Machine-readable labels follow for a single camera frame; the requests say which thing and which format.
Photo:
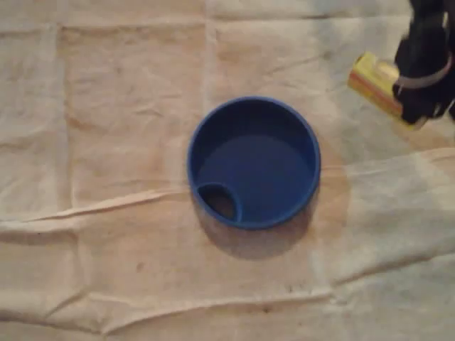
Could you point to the yellow wooden block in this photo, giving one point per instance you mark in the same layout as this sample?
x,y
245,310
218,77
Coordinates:
x,y
369,78

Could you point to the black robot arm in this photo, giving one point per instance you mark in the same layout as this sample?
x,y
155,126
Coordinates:
x,y
430,16

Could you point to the blue round plastic bowl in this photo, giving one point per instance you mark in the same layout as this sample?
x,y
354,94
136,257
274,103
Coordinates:
x,y
263,170

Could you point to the white wrinkled table cloth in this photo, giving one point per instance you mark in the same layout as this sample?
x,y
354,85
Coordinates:
x,y
106,142

